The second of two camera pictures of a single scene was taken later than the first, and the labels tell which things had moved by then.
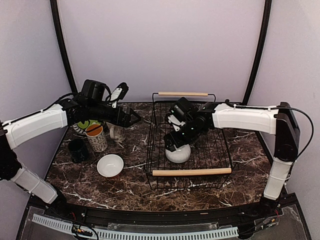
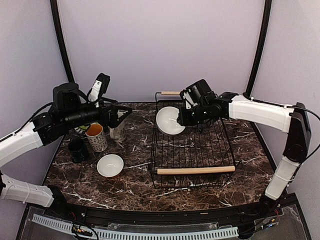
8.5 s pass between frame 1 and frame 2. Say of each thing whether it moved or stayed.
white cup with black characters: stayed
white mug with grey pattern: stayed
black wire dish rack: stayed
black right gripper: moved
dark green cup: stayed
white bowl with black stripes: moved
